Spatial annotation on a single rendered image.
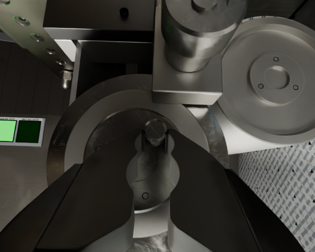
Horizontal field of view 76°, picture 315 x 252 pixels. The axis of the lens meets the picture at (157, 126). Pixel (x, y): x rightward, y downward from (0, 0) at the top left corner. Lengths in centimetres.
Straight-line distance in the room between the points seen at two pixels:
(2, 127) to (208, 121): 53
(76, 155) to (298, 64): 21
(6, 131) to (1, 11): 29
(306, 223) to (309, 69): 16
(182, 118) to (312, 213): 17
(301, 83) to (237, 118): 7
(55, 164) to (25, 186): 40
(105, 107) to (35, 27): 29
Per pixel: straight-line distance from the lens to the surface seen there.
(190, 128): 16
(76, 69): 20
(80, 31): 19
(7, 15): 44
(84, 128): 17
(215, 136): 17
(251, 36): 23
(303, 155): 28
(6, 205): 61
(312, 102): 23
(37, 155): 57
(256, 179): 37
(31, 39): 48
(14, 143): 60
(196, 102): 16
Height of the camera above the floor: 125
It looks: 11 degrees down
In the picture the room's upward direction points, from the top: 178 degrees counter-clockwise
